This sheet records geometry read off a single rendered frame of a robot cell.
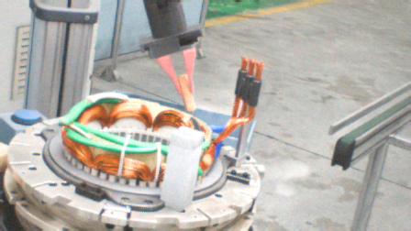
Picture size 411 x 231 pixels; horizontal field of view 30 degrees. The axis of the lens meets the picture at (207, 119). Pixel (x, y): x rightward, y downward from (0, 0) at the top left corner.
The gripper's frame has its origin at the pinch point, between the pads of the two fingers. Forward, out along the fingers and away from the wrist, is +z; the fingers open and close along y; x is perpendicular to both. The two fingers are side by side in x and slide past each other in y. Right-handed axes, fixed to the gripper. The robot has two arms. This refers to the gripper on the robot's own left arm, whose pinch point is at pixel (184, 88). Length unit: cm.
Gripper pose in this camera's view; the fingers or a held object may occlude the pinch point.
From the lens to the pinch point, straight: 125.0
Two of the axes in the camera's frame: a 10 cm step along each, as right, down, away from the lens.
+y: 9.7, -2.6, 0.1
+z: 2.5, 9.4, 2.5
